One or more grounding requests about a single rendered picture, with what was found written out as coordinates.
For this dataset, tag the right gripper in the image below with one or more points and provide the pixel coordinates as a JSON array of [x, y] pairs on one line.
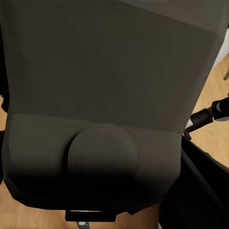
[[196, 125]]

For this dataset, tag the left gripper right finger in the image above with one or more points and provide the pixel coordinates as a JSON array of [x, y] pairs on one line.
[[203, 195]]

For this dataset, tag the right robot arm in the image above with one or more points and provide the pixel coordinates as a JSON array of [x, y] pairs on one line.
[[219, 111]]

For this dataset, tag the digital camera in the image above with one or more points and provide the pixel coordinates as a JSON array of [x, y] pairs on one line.
[[98, 94]]

